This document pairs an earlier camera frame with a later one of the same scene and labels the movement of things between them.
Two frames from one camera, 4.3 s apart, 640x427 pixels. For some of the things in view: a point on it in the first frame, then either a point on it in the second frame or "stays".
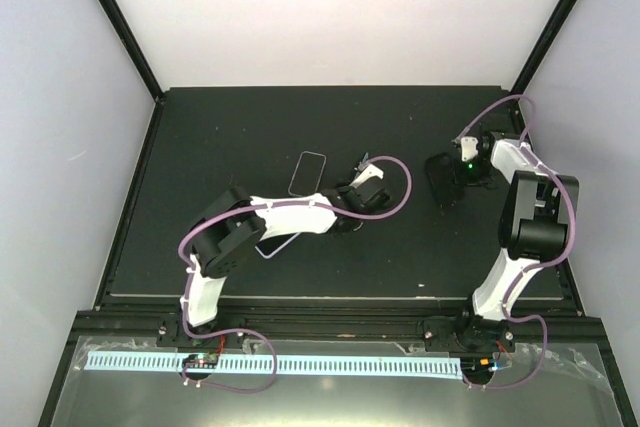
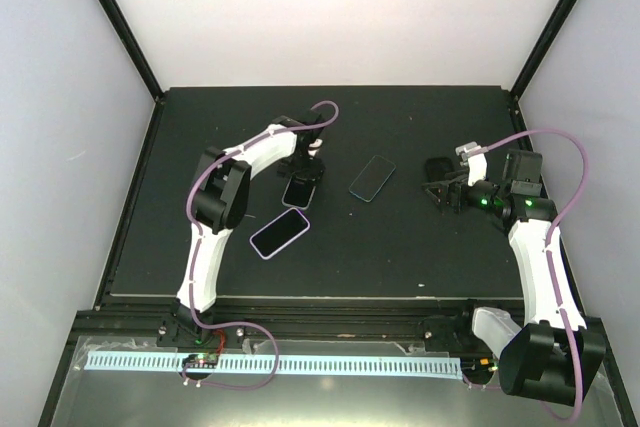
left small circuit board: x=201 y=360 stays
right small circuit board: x=477 y=366 stays
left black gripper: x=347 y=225 → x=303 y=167
